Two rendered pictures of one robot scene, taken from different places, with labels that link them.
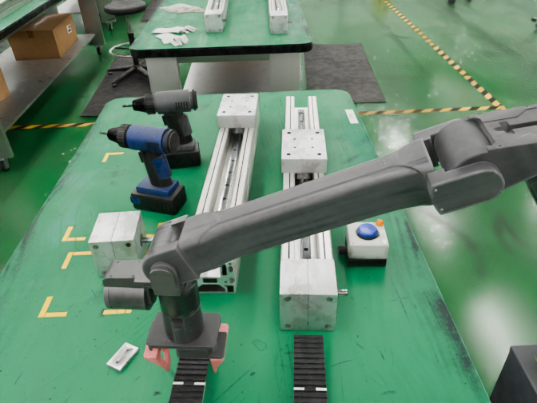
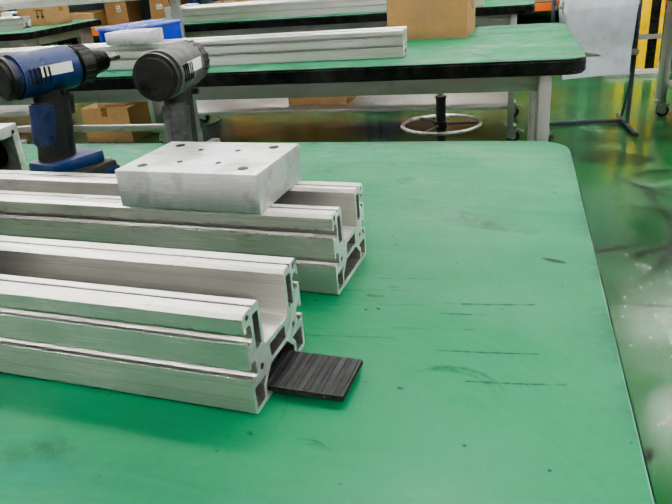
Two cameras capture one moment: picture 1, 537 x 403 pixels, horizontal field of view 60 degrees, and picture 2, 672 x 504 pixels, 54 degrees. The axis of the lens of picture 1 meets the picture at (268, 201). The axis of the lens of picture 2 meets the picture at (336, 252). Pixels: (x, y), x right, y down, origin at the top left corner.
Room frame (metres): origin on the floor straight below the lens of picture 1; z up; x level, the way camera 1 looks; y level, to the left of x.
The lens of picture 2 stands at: (1.62, -0.53, 1.09)
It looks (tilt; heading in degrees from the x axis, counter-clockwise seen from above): 24 degrees down; 107
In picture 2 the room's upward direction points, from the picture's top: 5 degrees counter-clockwise
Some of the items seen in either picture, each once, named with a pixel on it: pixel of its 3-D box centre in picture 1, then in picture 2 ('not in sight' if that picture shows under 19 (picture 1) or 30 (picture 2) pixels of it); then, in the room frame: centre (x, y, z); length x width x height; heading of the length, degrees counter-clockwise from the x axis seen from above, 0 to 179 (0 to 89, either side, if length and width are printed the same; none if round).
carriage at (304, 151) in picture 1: (303, 154); not in sight; (1.05, -0.09, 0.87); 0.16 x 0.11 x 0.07; 176
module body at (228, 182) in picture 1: (231, 170); (39, 217); (1.06, 0.10, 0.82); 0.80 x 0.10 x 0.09; 176
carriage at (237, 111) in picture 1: (239, 113); (214, 186); (1.31, 0.08, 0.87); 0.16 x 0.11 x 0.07; 176
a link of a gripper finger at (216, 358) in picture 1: (204, 350); not in sight; (0.47, 0.11, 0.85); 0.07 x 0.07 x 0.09; 86
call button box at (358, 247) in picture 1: (361, 243); not in sight; (0.76, -0.20, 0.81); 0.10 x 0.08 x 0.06; 86
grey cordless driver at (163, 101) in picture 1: (165, 129); (191, 124); (1.18, 0.28, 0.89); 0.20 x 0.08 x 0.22; 98
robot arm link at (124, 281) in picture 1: (145, 276); not in sight; (0.47, 0.17, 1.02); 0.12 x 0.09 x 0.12; 85
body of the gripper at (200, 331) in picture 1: (183, 320); not in sight; (0.47, 0.13, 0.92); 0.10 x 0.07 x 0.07; 86
